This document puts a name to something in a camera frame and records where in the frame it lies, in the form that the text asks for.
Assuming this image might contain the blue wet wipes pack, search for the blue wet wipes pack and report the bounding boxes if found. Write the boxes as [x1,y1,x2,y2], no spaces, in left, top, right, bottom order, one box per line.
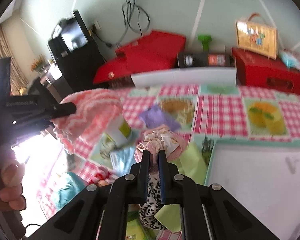
[279,50,300,70]

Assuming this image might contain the pink floral fabric scrunchie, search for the pink floral fabric scrunchie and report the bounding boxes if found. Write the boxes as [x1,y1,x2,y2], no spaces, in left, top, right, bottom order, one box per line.
[134,125,187,174]

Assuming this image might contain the light blue face mask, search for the light blue face mask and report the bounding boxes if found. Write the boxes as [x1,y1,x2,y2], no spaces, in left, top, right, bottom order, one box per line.
[109,146,136,177]

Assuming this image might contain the black carton with QR label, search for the black carton with QR label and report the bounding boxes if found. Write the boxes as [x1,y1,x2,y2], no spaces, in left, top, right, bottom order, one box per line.
[177,51,235,68]

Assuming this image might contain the light green cloth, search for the light green cloth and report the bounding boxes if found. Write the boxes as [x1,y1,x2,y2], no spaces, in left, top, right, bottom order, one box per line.
[154,142,207,232]

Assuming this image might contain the pink white zigzag towel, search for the pink white zigzag towel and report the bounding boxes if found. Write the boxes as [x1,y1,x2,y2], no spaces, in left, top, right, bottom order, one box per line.
[52,88,123,154]

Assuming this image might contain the green dumbbell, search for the green dumbbell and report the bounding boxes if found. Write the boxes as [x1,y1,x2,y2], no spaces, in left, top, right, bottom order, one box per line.
[197,34,212,51]

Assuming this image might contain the red box with handle slot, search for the red box with handle slot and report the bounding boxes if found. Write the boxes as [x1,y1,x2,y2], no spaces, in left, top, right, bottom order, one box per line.
[231,47,300,95]

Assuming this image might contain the yellow gift box leather handle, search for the yellow gift box leather handle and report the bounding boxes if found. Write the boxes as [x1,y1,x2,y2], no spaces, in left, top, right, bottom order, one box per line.
[235,12,279,60]

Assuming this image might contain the teal plush cube toy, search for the teal plush cube toy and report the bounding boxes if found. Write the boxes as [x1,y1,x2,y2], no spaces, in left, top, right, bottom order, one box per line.
[55,172,86,211]

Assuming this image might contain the large red gift box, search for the large red gift box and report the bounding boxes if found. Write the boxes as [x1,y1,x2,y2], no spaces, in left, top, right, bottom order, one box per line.
[93,30,186,85]

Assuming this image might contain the white tray teal rim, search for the white tray teal rim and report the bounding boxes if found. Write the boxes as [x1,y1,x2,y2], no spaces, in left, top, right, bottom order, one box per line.
[205,140,300,239]

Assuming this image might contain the person's left hand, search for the person's left hand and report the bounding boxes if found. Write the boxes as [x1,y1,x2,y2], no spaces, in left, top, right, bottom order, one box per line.
[0,145,26,211]

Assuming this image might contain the purple wipes packet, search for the purple wipes packet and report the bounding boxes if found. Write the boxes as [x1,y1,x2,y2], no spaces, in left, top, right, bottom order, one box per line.
[139,104,181,131]

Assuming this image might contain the black cabinet with monitor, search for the black cabinet with monitor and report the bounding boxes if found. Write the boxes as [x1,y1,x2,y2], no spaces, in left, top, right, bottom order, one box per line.
[48,10,105,92]

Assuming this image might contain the white pill bottle green label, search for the white pill bottle green label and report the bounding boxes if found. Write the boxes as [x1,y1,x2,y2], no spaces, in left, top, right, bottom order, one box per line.
[105,114,132,147]

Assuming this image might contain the pink checkered cartoon tablecloth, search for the pink checkered cartoon tablecloth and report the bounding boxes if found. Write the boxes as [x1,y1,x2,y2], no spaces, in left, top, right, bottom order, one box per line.
[38,85,300,218]

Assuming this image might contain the black white leopard scrunchie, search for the black white leopard scrunchie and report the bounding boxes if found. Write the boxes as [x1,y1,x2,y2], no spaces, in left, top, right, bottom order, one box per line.
[139,175,166,230]

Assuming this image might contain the black hanging cables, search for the black hanging cables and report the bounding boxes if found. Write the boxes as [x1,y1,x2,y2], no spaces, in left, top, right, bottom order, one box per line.
[90,0,151,48]

